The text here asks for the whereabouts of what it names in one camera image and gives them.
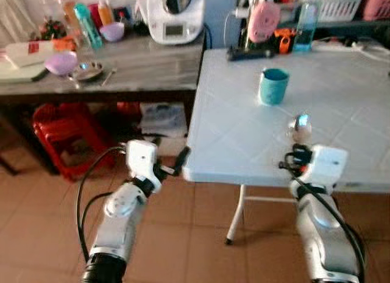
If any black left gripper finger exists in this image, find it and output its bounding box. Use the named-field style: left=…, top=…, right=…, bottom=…
left=174, top=146, right=192, bottom=176

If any shiny metal spoon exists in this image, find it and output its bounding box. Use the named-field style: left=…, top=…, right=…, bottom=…
left=288, top=113, right=313, bottom=145

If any white cardboard box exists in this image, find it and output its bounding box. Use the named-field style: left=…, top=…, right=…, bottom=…
left=138, top=102, right=187, bottom=138

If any teal cup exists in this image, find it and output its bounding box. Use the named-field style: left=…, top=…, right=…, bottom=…
left=258, top=68, right=291, bottom=107

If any white metal table leg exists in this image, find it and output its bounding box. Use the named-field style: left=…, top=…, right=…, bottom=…
left=225, top=184, right=296, bottom=246

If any red plastic stool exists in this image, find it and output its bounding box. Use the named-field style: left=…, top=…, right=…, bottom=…
left=31, top=102, right=118, bottom=182

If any black power strip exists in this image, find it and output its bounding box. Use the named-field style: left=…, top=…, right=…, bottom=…
left=227, top=46, right=274, bottom=62

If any orange and black tool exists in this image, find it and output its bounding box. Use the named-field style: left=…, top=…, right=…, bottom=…
left=272, top=28, right=297, bottom=56

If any white power strip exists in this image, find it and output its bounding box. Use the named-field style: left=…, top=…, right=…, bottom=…
left=313, top=40, right=367, bottom=54

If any thin metal cutlery piece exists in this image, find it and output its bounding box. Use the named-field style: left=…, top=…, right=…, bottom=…
left=100, top=66, right=118, bottom=87

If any clear blue water bottle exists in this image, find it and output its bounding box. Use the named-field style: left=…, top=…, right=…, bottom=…
left=293, top=0, right=321, bottom=52

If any metal plate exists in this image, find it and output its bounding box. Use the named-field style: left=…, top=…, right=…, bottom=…
left=73, top=62, right=105, bottom=83

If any pink round plush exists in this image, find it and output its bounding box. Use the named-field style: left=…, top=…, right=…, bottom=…
left=246, top=0, right=282, bottom=45

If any white kitchen appliance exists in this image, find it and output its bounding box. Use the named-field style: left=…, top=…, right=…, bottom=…
left=138, top=0, right=207, bottom=46

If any small purple bowl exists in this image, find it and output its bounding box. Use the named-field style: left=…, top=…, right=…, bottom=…
left=99, top=22, right=126, bottom=43

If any white plastic basket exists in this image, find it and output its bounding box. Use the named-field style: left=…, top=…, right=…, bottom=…
left=316, top=0, right=367, bottom=23

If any large purple bowl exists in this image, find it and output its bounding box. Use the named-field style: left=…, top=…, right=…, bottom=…
left=43, top=50, right=79, bottom=77

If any teal bottle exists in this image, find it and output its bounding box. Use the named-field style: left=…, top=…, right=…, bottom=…
left=74, top=4, right=104, bottom=51

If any pink plastic basket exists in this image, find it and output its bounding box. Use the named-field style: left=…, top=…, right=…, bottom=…
left=363, top=0, right=390, bottom=22

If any orange bottle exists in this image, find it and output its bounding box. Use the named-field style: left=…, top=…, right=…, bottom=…
left=97, top=1, right=115, bottom=26

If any pale green cutting board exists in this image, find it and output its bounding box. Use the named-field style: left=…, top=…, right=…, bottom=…
left=0, top=62, right=50, bottom=84

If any small red flowered plant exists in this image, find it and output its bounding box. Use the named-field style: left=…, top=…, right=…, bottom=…
left=37, top=17, right=68, bottom=41

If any white box with red label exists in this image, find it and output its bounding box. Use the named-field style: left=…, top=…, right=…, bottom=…
left=4, top=41, right=60, bottom=69

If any orange capped clear jar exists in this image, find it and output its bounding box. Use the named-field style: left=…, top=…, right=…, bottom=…
left=55, top=0, right=83, bottom=41

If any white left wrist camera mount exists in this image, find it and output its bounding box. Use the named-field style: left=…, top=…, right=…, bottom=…
left=124, top=140, right=161, bottom=184

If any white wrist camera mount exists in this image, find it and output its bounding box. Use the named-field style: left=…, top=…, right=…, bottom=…
left=301, top=145, right=350, bottom=187
left=124, top=140, right=161, bottom=184

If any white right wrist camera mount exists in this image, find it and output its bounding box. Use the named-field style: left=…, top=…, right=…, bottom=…
left=301, top=145, right=350, bottom=187

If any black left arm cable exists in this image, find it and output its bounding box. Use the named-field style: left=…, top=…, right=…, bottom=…
left=76, top=146, right=127, bottom=262

